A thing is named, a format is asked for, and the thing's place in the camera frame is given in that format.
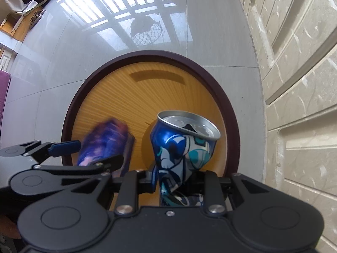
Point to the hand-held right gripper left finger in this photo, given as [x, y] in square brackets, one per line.
[129, 189]

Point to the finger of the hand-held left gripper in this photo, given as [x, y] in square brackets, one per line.
[65, 147]
[79, 167]

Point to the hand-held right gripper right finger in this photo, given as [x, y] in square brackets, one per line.
[213, 189]

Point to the purple snack packet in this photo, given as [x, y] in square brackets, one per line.
[105, 142]

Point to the crushed blue drink can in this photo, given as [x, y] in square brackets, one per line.
[179, 147]

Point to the round yellow waste bin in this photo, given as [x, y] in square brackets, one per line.
[158, 97]

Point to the person's left hand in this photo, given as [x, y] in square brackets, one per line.
[8, 226]

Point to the purple mat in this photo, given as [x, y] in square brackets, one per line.
[4, 92]

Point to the white low shelf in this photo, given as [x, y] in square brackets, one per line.
[6, 58]

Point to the wooden step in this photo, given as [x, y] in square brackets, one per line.
[18, 29]

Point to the grey slipper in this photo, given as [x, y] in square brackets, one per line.
[40, 11]
[36, 19]

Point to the cream cabinet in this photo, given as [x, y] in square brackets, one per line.
[302, 84]

